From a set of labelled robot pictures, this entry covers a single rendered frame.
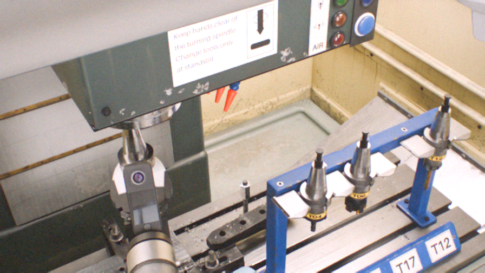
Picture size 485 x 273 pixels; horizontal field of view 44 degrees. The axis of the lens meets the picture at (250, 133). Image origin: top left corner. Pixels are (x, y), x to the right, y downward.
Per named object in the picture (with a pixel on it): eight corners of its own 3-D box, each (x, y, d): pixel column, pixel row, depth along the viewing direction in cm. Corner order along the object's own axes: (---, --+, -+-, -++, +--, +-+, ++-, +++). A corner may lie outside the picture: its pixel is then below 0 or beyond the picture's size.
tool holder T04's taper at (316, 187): (320, 179, 120) (322, 154, 116) (332, 194, 117) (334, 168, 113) (301, 186, 119) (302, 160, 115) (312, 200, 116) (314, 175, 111)
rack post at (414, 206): (437, 221, 155) (460, 130, 136) (421, 229, 153) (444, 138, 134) (410, 197, 162) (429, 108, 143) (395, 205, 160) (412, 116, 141)
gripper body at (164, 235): (125, 223, 107) (131, 278, 97) (117, 189, 101) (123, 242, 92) (168, 215, 108) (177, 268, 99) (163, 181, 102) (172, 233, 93)
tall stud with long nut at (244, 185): (253, 219, 156) (252, 182, 148) (243, 222, 155) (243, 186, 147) (247, 212, 158) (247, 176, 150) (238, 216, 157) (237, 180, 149)
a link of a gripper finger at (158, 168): (156, 176, 114) (149, 212, 106) (151, 152, 110) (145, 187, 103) (172, 175, 114) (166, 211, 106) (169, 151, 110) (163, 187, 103)
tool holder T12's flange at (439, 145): (439, 131, 136) (441, 122, 134) (457, 147, 131) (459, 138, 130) (416, 138, 134) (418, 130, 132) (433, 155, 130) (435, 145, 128)
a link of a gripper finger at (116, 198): (105, 188, 105) (120, 221, 99) (104, 182, 104) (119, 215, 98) (131, 179, 107) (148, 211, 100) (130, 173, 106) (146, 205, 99)
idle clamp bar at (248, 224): (298, 218, 157) (299, 200, 153) (215, 265, 145) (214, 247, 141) (286, 207, 160) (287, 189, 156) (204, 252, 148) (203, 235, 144)
